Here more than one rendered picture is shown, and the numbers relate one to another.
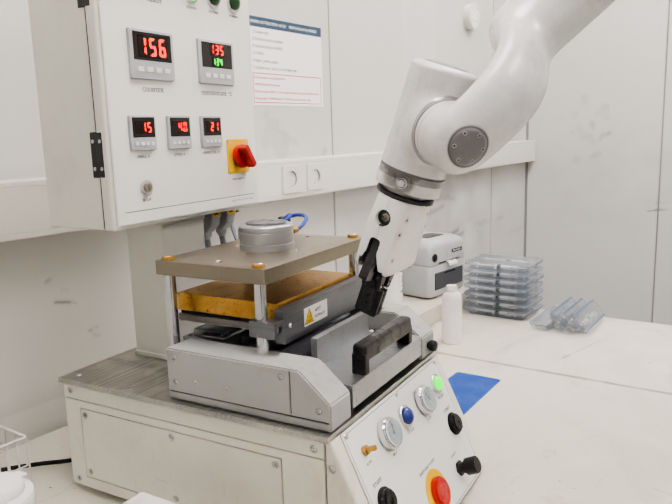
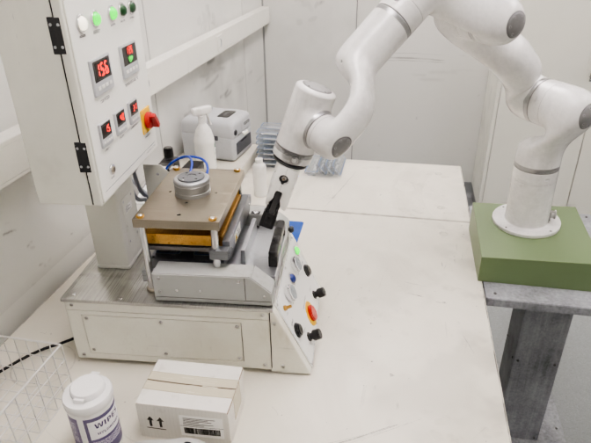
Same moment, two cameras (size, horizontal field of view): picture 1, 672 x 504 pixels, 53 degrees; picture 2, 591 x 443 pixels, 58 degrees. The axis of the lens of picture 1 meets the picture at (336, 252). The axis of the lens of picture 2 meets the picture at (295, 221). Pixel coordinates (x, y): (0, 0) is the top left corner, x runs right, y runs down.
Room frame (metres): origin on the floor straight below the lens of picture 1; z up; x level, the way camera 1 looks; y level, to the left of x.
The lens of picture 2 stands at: (-0.12, 0.32, 1.61)
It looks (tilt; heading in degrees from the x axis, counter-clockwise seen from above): 28 degrees down; 337
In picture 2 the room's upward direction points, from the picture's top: 1 degrees counter-clockwise
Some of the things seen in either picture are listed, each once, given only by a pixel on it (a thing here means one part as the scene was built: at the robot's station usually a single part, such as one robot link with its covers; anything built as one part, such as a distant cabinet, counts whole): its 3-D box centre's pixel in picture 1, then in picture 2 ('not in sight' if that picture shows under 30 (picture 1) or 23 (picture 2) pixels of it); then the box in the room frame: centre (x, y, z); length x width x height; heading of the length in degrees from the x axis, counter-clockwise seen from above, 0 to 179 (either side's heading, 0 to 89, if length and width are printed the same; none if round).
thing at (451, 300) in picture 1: (451, 313); (259, 177); (1.60, -0.28, 0.82); 0.05 x 0.05 x 0.14
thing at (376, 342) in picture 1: (383, 342); (277, 242); (0.87, -0.06, 0.99); 0.15 x 0.02 x 0.04; 150
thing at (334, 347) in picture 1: (298, 343); (219, 246); (0.94, 0.06, 0.97); 0.30 x 0.22 x 0.08; 60
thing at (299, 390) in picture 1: (254, 381); (214, 283); (0.80, 0.11, 0.97); 0.25 x 0.05 x 0.07; 60
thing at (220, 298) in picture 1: (272, 276); (196, 207); (0.97, 0.09, 1.07); 0.22 x 0.17 x 0.10; 150
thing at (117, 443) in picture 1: (286, 420); (209, 288); (0.97, 0.08, 0.84); 0.53 x 0.37 x 0.17; 60
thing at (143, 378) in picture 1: (254, 364); (186, 261); (0.98, 0.13, 0.93); 0.46 x 0.35 x 0.01; 60
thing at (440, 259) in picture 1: (416, 261); (218, 133); (1.99, -0.24, 0.88); 0.25 x 0.20 x 0.17; 49
